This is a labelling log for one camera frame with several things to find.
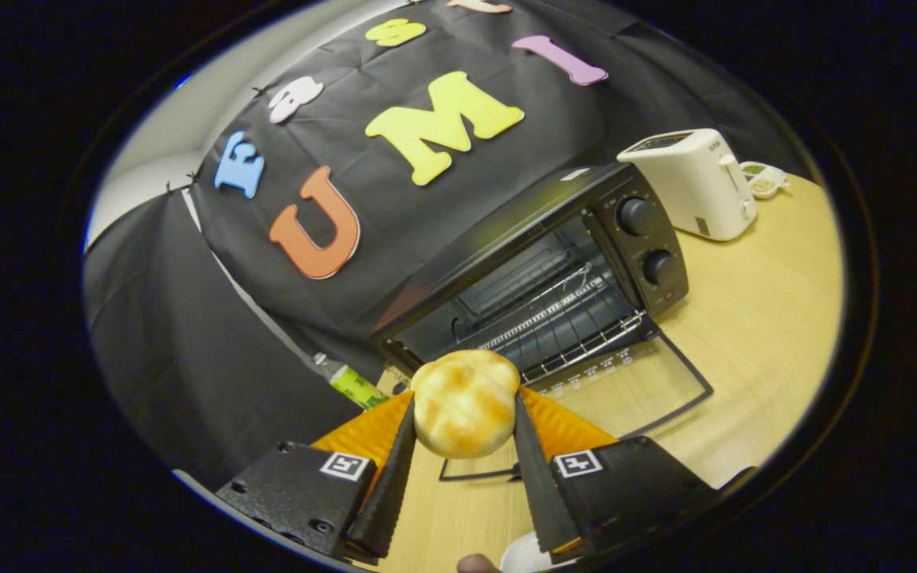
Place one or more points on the golden bread roll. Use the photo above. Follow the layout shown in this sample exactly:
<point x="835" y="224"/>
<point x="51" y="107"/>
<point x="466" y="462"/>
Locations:
<point x="465" y="406"/>

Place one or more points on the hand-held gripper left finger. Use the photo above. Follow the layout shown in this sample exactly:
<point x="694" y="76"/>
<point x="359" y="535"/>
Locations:
<point x="391" y="485"/>

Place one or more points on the black toaster oven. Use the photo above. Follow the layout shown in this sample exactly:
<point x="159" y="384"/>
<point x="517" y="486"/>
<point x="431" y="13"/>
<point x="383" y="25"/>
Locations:
<point x="506" y="239"/>

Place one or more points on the white slot toaster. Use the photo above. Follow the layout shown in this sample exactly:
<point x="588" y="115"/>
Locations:
<point x="689" y="191"/>

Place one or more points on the small white dish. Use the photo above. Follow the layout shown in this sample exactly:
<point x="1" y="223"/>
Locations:
<point x="765" y="181"/>

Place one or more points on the green label plastic bottle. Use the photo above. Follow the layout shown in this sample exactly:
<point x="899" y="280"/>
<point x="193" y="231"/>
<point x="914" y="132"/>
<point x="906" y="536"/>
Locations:
<point x="355" y="386"/>

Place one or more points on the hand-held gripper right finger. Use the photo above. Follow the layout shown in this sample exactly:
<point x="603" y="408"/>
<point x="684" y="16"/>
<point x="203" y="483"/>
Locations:
<point x="538" y="485"/>

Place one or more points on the white rectangular plate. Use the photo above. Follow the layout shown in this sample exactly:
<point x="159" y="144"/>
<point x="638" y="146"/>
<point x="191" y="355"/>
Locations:
<point x="520" y="557"/>

